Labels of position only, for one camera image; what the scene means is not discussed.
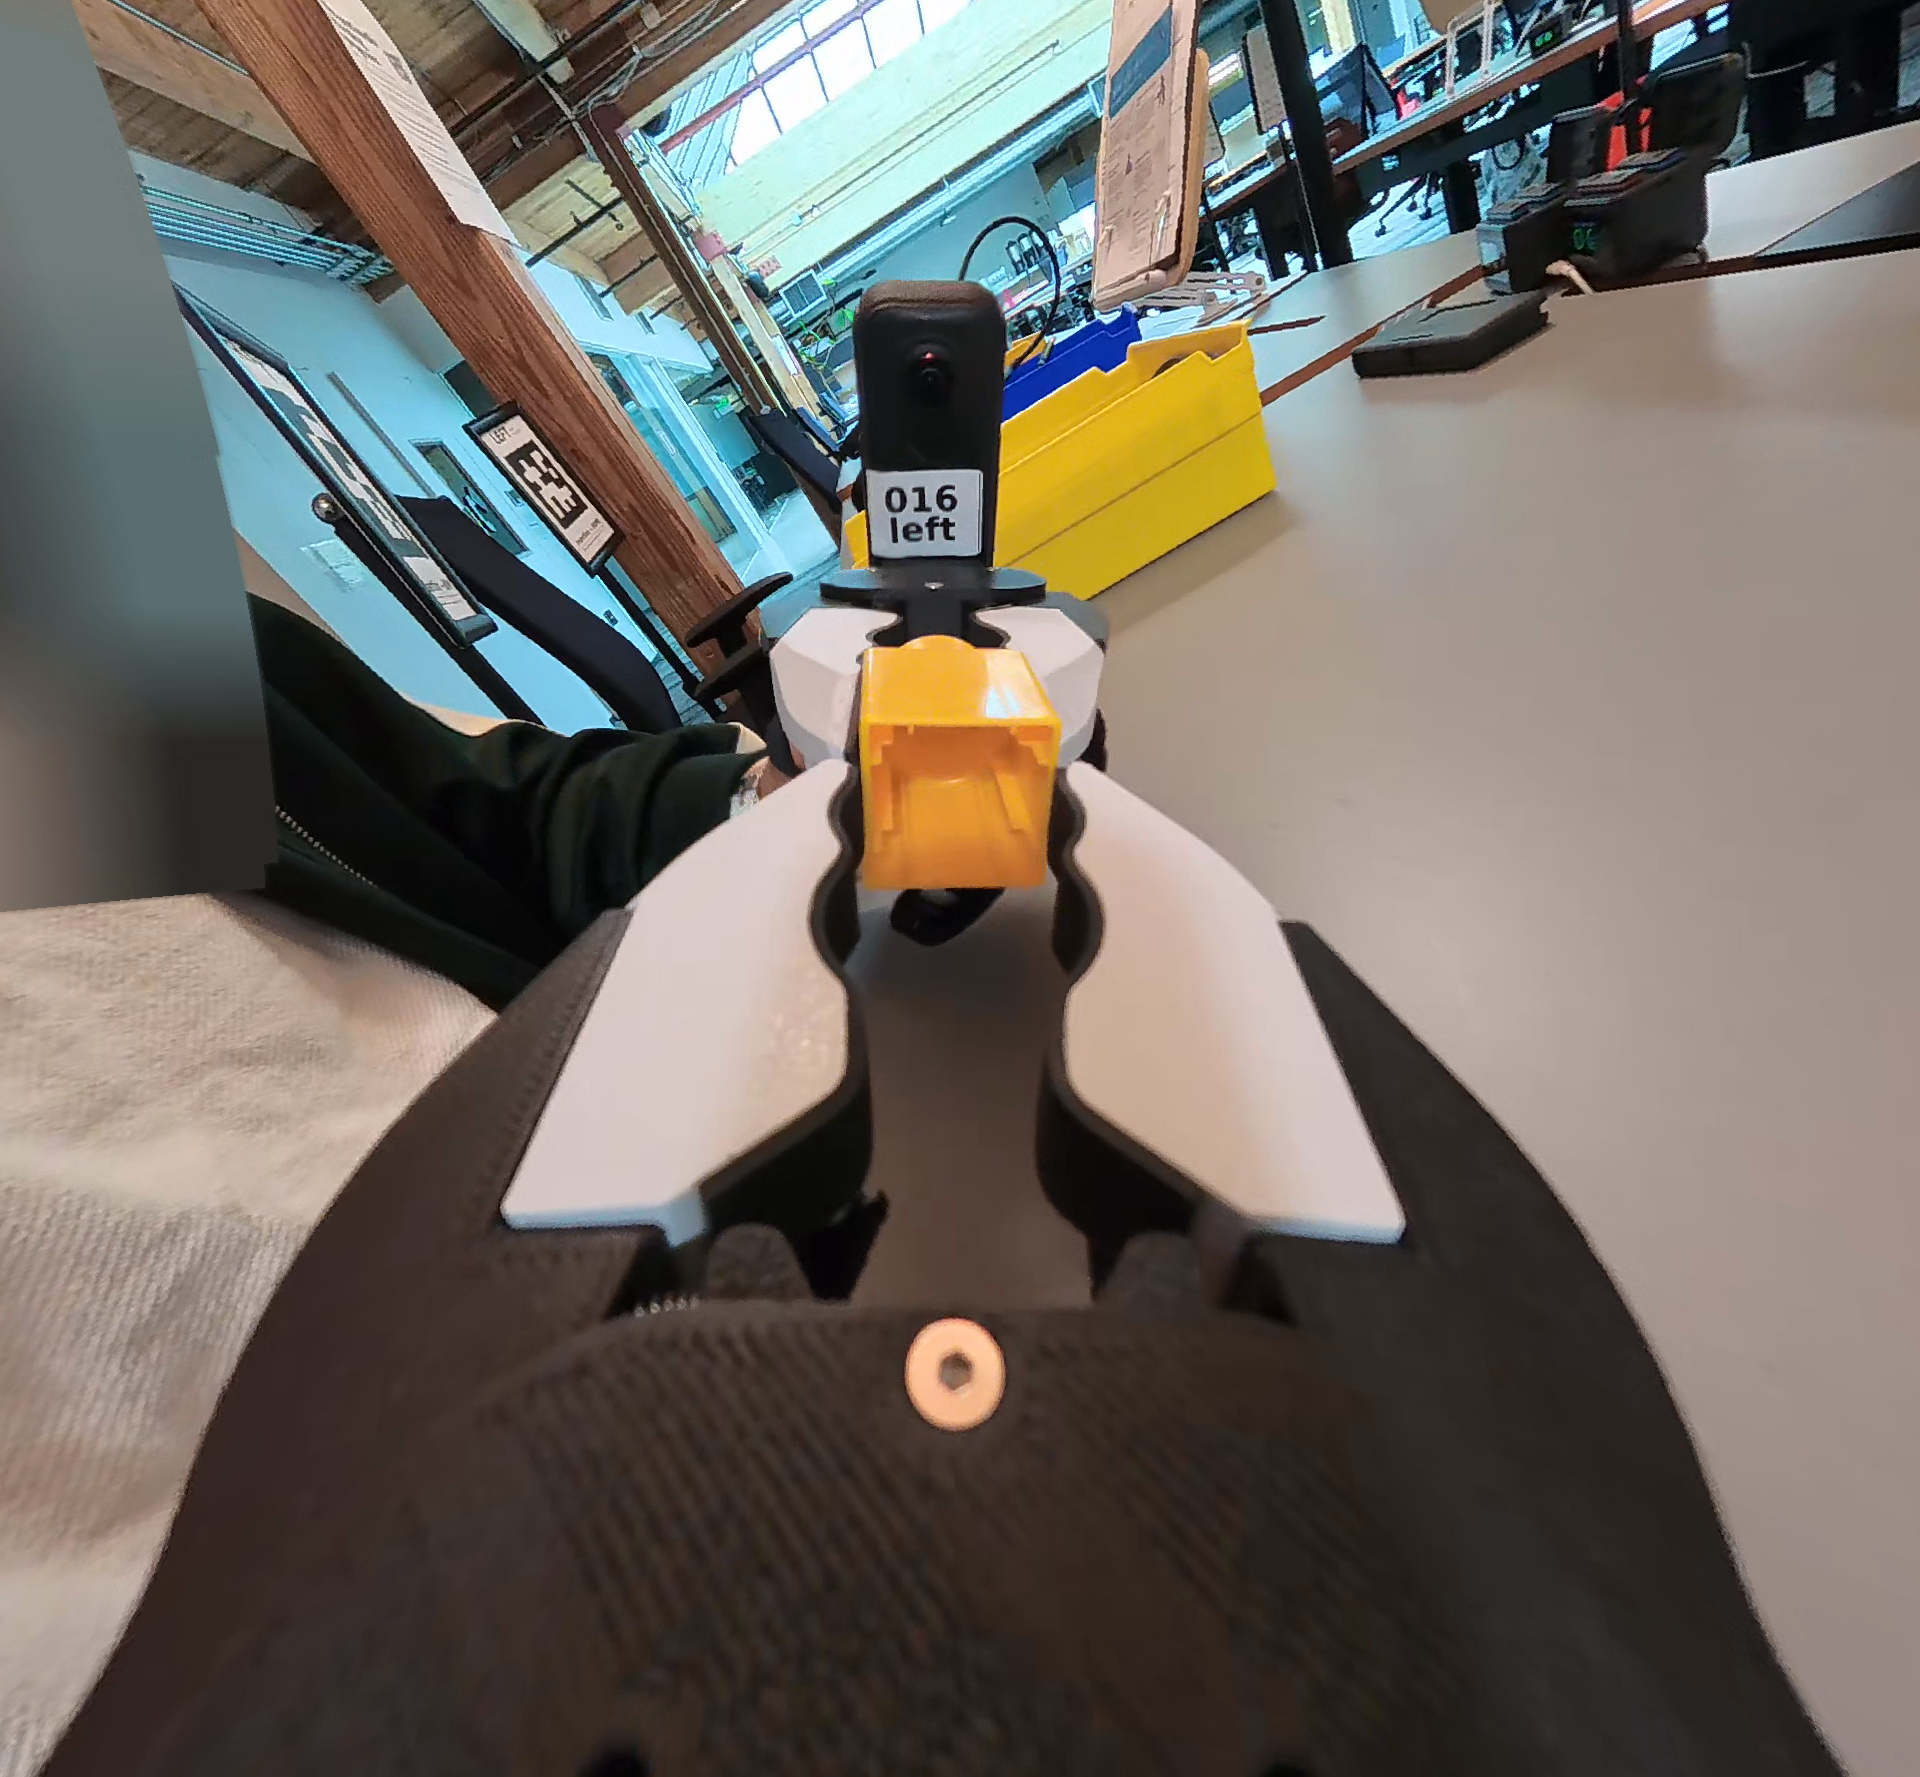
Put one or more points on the person's cream trousers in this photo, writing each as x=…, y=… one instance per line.
x=180, y=1134

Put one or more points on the long wooden office desk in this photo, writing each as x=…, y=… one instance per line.
x=1574, y=45

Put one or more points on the yellow plastic bin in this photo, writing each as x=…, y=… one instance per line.
x=1155, y=457

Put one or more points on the white paper notice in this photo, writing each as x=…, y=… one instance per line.
x=405, y=96

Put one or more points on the marker board on black stand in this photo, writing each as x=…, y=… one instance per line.
x=330, y=457

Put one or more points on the wooden pillar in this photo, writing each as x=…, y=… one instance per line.
x=450, y=247

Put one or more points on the yellow orange toy block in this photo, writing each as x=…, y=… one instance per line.
x=961, y=757

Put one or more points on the blue plastic bin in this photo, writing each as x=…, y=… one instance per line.
x=1072, y=362

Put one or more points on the small framed marker sign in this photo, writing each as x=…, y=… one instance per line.
x=548, y=481

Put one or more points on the black charger device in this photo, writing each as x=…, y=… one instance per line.
x=1621, y=211

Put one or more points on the black office chair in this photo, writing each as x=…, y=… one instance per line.
x=540, y=607

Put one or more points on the grey woven wristwatch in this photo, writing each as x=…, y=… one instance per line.
x=762, y=791

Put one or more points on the black rectangular box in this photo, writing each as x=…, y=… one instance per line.
x=1449, y=336

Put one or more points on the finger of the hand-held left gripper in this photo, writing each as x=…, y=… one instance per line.
x=1072, y=667
x=819, y=683

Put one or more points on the black vertical pole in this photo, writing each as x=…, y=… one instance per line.
x=1290, y=53

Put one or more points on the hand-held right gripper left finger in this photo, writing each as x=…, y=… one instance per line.
x=690, y=1043

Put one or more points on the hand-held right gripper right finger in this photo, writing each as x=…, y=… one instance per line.
x=1214, y=1043

